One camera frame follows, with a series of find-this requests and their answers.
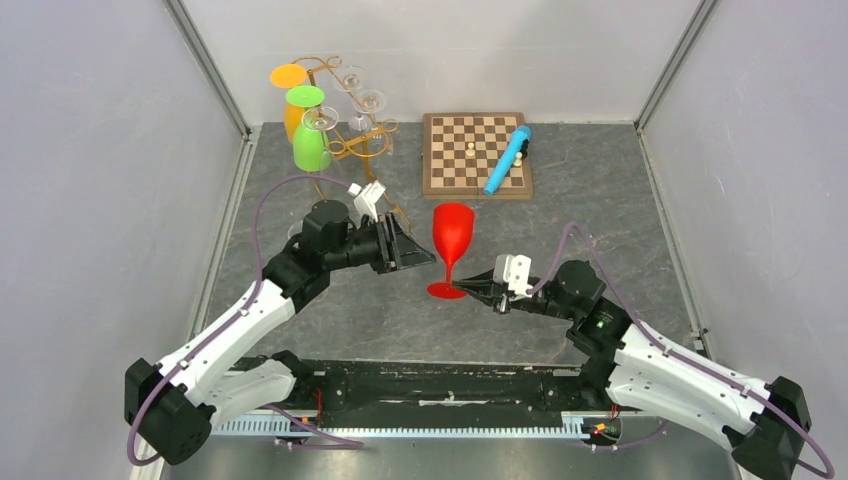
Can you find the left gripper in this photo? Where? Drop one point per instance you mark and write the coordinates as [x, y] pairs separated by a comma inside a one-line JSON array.
[[397, 249]]

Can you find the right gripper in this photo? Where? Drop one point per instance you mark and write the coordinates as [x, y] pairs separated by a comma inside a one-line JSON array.
[[483, 287]]

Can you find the red plastic wine glass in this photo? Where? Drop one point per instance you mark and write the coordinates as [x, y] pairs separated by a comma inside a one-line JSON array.
[[452, 232]]

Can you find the gold wire glass rack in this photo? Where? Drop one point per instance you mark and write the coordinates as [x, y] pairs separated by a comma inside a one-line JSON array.
[[316, 71]]

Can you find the clear wine glass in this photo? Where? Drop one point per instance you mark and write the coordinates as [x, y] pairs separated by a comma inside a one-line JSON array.
[[320, 119], [366, 103], [349, 79], [295, 230]]

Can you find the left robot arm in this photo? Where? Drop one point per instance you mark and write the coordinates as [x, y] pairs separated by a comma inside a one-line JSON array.
[[176, 402]]

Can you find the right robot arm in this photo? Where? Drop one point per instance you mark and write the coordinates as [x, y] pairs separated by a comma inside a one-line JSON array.
[[630, 364]]

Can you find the green plastic wine glass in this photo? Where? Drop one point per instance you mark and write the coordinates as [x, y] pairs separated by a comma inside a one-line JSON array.
[[308, 147]]

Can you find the wooden chessboard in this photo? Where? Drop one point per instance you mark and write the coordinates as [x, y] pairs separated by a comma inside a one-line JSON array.
[[449, 175]]

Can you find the blue cylinder tube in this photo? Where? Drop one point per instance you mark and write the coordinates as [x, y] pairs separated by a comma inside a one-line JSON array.
[[518, 137]]

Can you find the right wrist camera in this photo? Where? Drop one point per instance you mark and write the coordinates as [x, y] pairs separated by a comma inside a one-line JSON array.
[[513, 272]]

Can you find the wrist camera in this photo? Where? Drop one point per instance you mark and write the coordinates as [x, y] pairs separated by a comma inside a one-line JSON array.
[[365, 198], [513, 272]]

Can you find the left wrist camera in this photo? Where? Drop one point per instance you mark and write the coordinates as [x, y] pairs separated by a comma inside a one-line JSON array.
[[365, 198]]

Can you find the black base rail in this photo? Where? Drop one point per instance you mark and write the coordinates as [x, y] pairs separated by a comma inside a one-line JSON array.
[[418, 395]]

